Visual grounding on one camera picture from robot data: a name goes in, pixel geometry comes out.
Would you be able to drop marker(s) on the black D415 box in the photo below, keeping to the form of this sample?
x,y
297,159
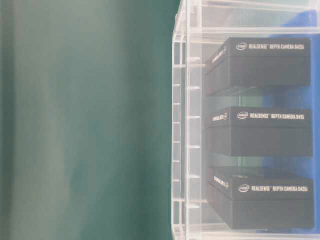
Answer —
x,y
260,132

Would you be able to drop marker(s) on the black d435i box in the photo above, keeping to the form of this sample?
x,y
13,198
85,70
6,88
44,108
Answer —
x,y
260,198
247,63

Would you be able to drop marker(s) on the clear plastic storage case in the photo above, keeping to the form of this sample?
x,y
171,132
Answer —
x,y
201,27

